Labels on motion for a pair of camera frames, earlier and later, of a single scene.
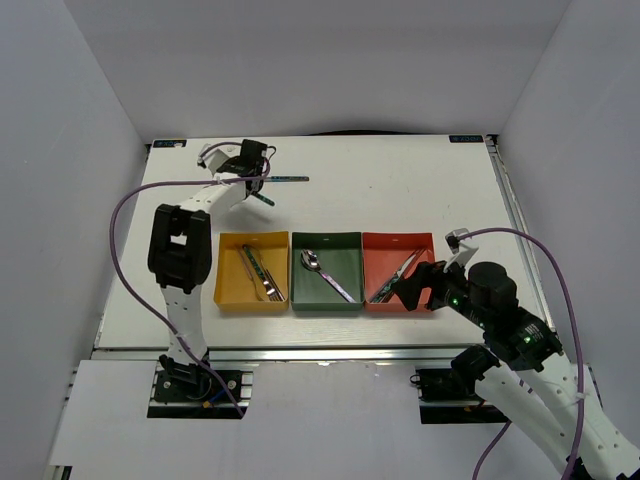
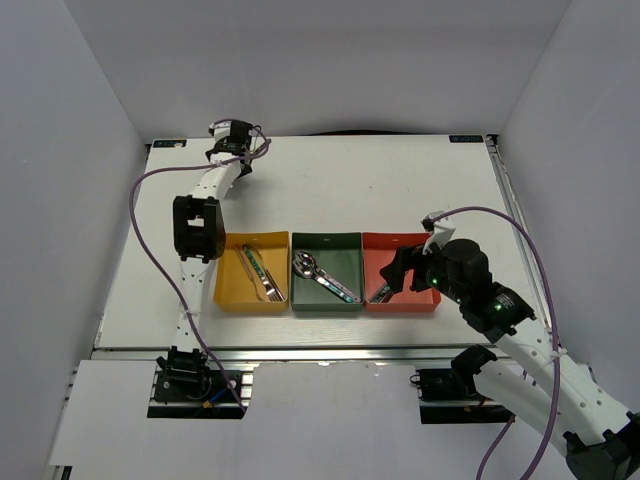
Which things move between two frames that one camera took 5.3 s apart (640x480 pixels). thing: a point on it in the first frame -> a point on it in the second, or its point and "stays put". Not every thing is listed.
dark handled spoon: (286, 178) -> (258, 144)
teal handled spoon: (265, 199) -> (304, 268)
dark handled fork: (276, 288) stays put
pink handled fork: (271, 293) -> (249, 270)
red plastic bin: (383, 253) stays put
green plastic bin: (341, 257) stays put
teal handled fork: (272, 292) stays put
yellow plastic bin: (234, 289) stays put
